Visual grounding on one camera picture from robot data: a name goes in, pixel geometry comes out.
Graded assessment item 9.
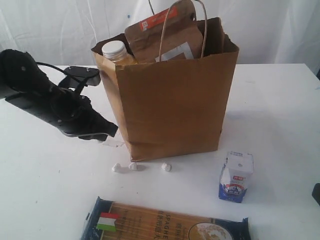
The yellow millet bottle white cap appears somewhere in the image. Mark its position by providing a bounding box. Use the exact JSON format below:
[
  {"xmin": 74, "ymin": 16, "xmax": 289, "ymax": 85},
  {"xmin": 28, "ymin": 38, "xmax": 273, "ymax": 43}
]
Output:
[{"xmin": 101, "ymin": 40, "xmax": 138, "ymax": 66}]

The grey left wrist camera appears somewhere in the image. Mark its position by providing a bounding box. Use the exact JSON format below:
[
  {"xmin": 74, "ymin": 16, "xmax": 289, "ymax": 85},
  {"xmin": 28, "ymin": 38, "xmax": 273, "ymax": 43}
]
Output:
[{"xmin": 58, "ymin": 66, "xmax": 101, "ymax": 89}]

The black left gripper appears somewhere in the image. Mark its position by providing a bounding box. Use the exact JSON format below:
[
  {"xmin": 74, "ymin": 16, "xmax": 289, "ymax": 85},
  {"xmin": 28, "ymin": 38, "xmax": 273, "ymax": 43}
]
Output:
[{"xmin": 42, "ymin": 84, "xmax": 118, "ymax": 140}]

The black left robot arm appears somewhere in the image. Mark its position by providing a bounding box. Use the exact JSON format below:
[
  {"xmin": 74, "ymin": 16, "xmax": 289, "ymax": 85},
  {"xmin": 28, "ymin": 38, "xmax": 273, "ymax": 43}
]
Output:
[{"xmin": 0, "ymin": 49, "xmax": 118, "ymax": 142}]

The brown snack pouch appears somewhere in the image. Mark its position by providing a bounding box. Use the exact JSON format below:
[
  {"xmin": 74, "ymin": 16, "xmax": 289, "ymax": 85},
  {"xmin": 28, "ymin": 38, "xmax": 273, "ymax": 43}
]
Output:
[{"xmin": 124, "ymin": 0, "xmax": 203, "ymax": 63}]

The clear tape piece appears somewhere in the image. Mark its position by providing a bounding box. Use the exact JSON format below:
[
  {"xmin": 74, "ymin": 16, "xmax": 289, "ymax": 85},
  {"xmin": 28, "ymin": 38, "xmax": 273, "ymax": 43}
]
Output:
[{"xmin": 102, "ymin": 139, "xmax": 125, "ymax": 148}]

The spaghetti packet dark blue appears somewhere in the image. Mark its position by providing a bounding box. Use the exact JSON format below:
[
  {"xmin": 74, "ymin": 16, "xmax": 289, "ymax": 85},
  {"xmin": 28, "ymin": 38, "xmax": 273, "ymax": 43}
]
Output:
[{"xmin": 81, "ymin": 197, "xmax": 251, "ymax": 240}]

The brown paper bag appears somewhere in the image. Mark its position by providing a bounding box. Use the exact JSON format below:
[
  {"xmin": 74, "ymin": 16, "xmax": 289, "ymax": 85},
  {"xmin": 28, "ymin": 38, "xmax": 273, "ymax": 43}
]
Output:
[{"xmin": 91, "ymin": 14, "xmax": 239, "ymax": 162}]

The small white blue milk carton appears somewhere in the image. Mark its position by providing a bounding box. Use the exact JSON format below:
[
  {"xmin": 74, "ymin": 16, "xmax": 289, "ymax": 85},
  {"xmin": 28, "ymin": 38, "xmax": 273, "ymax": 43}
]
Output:
[{"xmin": 218, "ymin": 151, "xmax": 254, "ymax": 203}]

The small white candy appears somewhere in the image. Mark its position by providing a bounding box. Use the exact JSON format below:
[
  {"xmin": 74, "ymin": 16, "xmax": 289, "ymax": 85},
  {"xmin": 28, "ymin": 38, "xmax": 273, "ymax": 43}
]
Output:
[
  {"xmin": 112, "ymin": 163, "xmax": 123, "ymax": 173},
  {"xmin": 161, "ymin": 162, "xmax": 172, "ymax": 172},
  {"xmin": 128, "ymin": 162, "xmax": 139, "ymax": 171}
]

